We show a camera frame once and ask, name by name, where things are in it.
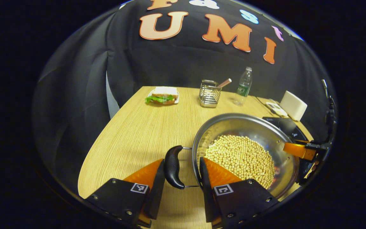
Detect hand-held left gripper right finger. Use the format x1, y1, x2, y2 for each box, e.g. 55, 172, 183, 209
199, 156, 280, 229

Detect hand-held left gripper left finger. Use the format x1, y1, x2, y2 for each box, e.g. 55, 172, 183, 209
85, 158, 166, 228

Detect black induction cooktop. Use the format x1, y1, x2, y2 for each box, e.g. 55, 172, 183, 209
262, 116, 314, 185

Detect pile of soybeans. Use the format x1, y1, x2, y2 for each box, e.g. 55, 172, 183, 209
204, 135, 275, 189

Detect stainless steel pot black handles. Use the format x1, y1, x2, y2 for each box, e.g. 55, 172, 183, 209
164, 113, 300, 199

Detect white toaster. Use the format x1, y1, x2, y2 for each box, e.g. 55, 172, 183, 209
280, 91, 308, 121

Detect white divided spice tray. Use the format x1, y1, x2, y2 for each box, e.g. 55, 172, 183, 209
266, 102, 288, 117

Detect clear plastic water bottle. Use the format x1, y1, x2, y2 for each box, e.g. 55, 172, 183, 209
234, 66, 253, 106

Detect sandwich with lettuce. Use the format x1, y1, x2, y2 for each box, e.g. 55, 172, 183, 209
145, 87, 179, 105

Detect black backdrop cloth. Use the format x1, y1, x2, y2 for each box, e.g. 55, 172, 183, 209
32, 0, 337, 193

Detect wire mesh utensil holder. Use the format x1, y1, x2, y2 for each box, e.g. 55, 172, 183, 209
199, 80, 222, 108

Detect wooden-handled utensil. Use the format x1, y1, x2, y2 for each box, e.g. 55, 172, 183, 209
216, 78, 232, 90

